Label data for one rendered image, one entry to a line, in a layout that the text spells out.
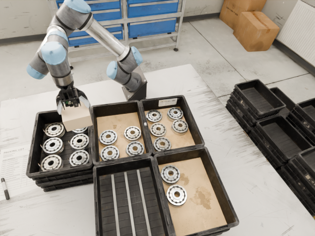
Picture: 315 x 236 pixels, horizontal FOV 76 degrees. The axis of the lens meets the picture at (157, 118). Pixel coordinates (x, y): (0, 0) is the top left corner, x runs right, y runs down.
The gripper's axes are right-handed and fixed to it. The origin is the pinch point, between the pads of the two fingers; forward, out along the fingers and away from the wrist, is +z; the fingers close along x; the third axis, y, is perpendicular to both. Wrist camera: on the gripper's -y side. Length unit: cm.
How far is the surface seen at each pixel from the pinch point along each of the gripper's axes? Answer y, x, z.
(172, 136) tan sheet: 15, 49, 27
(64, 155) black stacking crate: 6.6, -12.7, 26.9
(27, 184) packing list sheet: 10, -36, 40
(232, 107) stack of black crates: -22, 141, 73
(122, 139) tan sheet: 7.1, 19.7, 26.6
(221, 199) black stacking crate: 59, 55, 22
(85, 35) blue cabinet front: -186, 23, 66
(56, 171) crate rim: 20.7, -15.1, 16.7
